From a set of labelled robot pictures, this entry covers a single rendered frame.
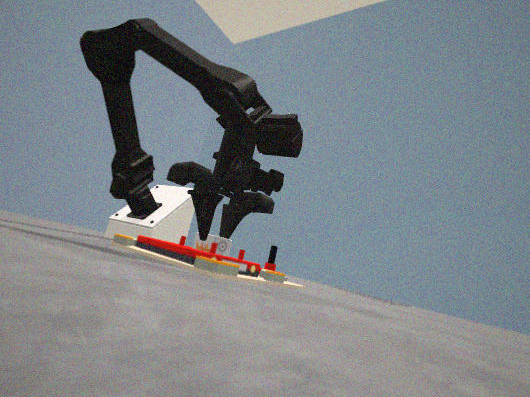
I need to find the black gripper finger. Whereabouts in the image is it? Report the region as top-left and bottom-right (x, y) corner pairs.
(219, 204), (257, 239)
(187, 190), (224, 241)

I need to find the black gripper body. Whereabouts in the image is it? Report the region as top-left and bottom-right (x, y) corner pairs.
(166, 144), (275, 214)

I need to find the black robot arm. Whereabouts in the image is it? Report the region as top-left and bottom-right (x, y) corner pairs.
(80, 18), (303, 220)

